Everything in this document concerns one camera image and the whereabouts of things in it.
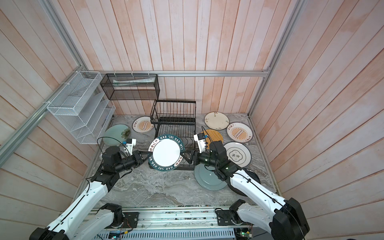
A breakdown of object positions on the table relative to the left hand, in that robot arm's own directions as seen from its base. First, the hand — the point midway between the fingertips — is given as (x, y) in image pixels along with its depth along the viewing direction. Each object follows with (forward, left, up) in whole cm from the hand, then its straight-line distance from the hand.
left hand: (152, 156), depth 76 cm
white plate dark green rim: (+2, -6, -1) cm, 7 cm away
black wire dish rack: (+42, -9, -15) cm, 46 cm away
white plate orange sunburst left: (+38, +17, -19) cm, 46 cm away
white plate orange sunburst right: (+31, -58, -19) cm, 68 cm away
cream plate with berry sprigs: (+41, -41, -18) cm, 61 cm away
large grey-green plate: (-4, -29, -17) cm, 34 cm away
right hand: (0, -16, +3) cm, 17 cm away
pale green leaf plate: (+29, +33, -17) cm, 47 cm away
